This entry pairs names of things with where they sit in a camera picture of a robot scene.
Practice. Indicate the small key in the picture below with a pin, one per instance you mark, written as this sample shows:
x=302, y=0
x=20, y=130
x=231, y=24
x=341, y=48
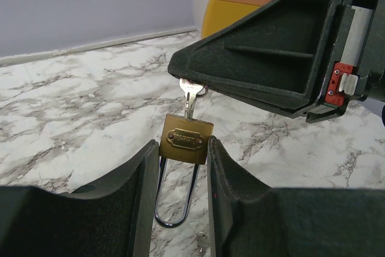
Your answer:
x=203, y=242

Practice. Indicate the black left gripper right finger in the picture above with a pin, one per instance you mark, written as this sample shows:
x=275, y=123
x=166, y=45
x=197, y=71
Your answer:
x=249, y=218

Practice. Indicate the silver key set with ring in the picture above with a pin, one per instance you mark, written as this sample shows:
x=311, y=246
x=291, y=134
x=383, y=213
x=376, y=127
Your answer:
x=192, y=91

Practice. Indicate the small brass padlock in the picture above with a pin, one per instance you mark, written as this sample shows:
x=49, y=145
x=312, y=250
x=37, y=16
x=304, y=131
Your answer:
x=185, y=141

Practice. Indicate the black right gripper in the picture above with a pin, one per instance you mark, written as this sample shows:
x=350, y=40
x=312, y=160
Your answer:
x=273, y=56

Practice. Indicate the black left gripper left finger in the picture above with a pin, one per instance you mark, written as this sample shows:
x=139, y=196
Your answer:
x=110, y=216

